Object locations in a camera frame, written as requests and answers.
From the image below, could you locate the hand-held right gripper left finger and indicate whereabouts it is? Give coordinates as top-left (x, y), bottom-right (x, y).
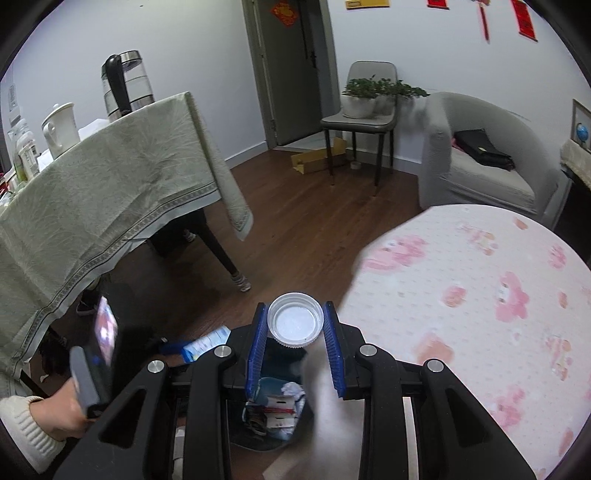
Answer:
top-left (53, 302), bottom-right (269, 480)

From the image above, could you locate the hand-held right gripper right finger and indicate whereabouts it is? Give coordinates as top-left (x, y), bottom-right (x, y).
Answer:
top-left (322, 301), bottom-right (539, 480)

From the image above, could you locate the black trash bin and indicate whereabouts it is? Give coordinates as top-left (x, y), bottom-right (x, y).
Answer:
top-left (225, 344), bottom-right (318, 455)

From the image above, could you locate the blue white packet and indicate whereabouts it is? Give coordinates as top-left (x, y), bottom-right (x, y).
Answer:
top-left (181, 325), bottom-right (232, 363)

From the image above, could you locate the white plastic bottle cap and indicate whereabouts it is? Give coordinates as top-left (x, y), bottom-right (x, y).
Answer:
top-left (268, 292), bottom-right (324, 349)

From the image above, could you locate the person's left forearm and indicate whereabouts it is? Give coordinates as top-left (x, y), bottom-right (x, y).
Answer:
top-left (0, 395), bottom-right (68, 474)

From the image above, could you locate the person's left hand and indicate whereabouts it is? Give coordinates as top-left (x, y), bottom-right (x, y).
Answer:
top-left (30, 390), bottom-right (89, 441)

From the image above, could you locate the blue carton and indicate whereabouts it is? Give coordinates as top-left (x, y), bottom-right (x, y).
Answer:
top-left (245, 378), bottom-right (280, 416)

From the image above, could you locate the white red carton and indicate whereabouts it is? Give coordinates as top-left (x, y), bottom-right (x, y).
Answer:
top-left (264, 396), bottom-right (297, 430)

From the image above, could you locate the dark shoe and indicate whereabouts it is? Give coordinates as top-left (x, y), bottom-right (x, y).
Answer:
top-left (76, 286), bottom-right (100, 317)

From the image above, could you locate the dark wooden table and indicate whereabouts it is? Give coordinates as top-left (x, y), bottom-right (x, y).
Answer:
top-left (18, 210), bottom-right (243, 398)

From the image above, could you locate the pink floral tablecloth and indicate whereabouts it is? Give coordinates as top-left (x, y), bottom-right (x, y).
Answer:
top-left (331, 203), bottom-right (591, 480)

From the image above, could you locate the table with beige cloth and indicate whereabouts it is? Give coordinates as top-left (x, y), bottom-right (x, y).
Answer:
top-left (0, 91), bottom-right (254, 393)

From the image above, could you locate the flat cardboard box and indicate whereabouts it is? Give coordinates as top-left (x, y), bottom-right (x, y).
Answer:
top-left (290, 137), bottom-right (348, 175)

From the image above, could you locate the green label bottle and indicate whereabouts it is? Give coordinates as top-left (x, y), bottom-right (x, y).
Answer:
top-left (14, 131), bottom-right (41, 181)

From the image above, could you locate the grey armchair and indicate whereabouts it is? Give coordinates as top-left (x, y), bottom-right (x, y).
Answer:
top-left (418, 91), bottom-right (571, 232)

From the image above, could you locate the white tissue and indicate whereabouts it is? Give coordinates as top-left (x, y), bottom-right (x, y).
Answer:
top-left (78, 118), bottom-right (112, 140)

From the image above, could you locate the grey padded chair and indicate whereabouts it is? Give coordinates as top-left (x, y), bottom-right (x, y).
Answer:
top-left (320, 61), bottom-right (399, 197)

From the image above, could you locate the white lidded mug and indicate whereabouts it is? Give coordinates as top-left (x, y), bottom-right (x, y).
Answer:
top-left (41, 102), bottom-right (81, 160)

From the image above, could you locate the large white potted plant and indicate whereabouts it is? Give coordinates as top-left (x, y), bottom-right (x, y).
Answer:
top-left (342, 76), bottom-right (389, 120)

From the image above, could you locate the small white potted plant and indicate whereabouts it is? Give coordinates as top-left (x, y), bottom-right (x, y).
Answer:
top-left (374, 80), bottom-right (431, 116)

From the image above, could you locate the black leather bag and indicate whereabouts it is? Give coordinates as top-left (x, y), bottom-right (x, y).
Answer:
top-left (453, 128), bottom-right (515, 172)

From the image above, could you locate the glass electric kettle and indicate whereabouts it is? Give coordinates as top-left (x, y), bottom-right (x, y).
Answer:
top-left (102, 50), bottom-right (155, 123)

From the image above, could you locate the grey door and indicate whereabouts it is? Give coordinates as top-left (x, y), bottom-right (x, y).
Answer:
top-left (242, 0), bottom-right (342, 151)

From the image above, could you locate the beige lace cloth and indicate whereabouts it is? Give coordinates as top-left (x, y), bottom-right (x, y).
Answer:
top-left (560, 138), bottom-right (591, 190)

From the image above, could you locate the red diamond door decoration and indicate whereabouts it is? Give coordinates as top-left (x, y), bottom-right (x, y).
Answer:
top-left (271, 1), bottom-right (298, 27)

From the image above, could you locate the red hanging tassel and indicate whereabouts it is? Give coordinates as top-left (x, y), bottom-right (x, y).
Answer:
top-left (475, 0), bottom-right (491, 43)

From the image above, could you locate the picture frame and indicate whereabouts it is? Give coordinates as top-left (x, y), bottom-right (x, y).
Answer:
top-left (571, 98), bottom-right (591, 151)

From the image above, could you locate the long red wall banner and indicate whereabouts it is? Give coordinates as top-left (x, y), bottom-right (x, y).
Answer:
top-left (510, 0), bottom-right (539, 42)

